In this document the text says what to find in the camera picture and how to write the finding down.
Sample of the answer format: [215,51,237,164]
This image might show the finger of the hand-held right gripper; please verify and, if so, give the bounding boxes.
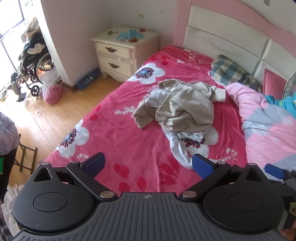
[264,163,296,181]

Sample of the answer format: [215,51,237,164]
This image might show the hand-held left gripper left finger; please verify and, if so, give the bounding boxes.
[33,152,118,202]

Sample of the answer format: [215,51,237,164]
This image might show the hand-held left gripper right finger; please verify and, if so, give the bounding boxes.
[179,153,269,202]

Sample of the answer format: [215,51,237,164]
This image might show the beige zip jacket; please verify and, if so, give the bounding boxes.
[133,79,226,136]

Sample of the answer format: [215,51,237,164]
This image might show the pile of clothes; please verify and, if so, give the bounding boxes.
[21,16,50,61]

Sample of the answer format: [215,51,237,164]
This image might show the white shirt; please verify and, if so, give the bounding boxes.
[164,126,219,171]

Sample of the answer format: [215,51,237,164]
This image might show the red floral blanket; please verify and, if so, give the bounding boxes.
[44,45,249,193]

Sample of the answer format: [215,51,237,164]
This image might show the pink grey quilt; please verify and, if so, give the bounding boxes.
[225,82,296,180]

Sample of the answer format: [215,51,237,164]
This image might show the teal cloth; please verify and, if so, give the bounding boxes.
[264,94,296,116]

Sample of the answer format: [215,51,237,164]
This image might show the folding stool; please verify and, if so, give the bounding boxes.
[13,133,38,173]

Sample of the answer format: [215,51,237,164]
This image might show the blue bottle pack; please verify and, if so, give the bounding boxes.
[76,68,101,91]

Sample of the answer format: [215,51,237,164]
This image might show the red cushion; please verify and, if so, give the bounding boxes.
[262,68,289,100]

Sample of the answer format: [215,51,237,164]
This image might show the grey floral pillow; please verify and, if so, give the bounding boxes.
[282,72,296,100]

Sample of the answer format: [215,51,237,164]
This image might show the plaid pillow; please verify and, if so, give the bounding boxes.
[209,54,263,93]

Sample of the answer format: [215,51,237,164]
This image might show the cream nightstand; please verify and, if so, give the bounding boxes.
[90,27,160,82]

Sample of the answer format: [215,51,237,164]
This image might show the wheelchair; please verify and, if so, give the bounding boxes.
[10,50,56,102]

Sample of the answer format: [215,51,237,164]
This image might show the blue cloth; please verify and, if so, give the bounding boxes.
[115,29,145,40]

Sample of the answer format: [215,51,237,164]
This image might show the pink white headboard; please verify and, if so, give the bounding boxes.
[172,0,296,100]

